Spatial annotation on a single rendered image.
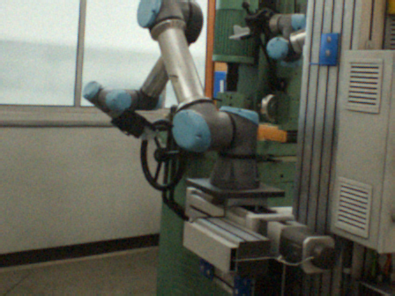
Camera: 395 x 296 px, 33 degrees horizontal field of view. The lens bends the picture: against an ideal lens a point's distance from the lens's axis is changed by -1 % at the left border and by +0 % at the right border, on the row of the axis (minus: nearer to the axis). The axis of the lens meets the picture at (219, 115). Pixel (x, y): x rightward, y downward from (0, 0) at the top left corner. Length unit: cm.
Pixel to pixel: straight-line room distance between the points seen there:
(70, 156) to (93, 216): 40
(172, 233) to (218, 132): 112
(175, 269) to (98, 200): 123
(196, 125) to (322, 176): 37
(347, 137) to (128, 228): 268
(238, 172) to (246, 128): 13
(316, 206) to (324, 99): 30
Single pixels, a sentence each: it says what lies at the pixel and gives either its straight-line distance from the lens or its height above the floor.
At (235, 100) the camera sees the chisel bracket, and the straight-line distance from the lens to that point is 281.
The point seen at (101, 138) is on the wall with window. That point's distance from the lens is 396.
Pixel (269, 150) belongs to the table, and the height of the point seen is 86.
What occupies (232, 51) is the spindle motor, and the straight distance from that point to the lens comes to 275.
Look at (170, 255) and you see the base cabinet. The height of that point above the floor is 35.
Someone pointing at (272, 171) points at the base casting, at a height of 76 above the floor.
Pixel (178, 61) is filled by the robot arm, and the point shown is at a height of 118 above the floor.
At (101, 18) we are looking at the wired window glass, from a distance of 401.
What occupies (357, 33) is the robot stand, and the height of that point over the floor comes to 128.
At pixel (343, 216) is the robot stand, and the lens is 169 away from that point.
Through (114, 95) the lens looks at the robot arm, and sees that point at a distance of 225.
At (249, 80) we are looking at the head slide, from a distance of 288.
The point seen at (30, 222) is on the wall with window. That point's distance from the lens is 384.
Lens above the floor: 115
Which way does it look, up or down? 4 degrees down
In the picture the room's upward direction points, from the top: 4 degrees clockwise
